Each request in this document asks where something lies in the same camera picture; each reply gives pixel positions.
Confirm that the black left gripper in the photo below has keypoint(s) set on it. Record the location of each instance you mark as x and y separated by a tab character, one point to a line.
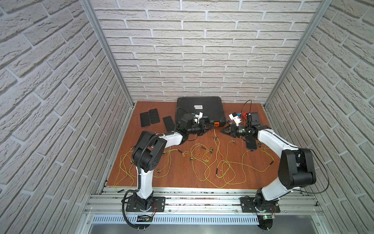
201	128

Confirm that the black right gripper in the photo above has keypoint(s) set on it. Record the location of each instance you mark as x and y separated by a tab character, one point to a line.
233	130

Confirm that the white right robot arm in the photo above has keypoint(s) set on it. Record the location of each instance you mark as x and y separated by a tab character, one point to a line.
296	168

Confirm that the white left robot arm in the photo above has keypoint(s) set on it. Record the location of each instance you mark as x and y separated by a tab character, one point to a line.
150	148

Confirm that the black plastic tool case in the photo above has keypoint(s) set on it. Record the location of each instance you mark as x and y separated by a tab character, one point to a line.
211	107

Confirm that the grey-edged large smartphone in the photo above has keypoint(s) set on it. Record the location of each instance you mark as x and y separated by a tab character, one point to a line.
169	124

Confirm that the black smartphone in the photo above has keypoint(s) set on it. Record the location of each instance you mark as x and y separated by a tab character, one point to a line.
154	116

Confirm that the purple-edged smartphone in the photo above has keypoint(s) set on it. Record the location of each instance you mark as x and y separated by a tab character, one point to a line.
145	119

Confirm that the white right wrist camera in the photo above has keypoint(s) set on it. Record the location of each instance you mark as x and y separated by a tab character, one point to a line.
235	118

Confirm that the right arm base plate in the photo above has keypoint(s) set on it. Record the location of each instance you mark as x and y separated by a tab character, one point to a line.
253	205

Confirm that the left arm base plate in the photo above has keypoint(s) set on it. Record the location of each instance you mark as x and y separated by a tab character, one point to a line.
137	204

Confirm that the aluminium rail frame front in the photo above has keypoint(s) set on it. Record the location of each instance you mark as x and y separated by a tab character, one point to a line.
205	201

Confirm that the aluminium corner post right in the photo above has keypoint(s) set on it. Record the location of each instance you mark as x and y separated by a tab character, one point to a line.
317	17

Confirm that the aluminium corner post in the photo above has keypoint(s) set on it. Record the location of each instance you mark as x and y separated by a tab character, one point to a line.
94	21
317	17

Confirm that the aluminium corner post left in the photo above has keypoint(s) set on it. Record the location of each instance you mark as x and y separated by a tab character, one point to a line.
94	21

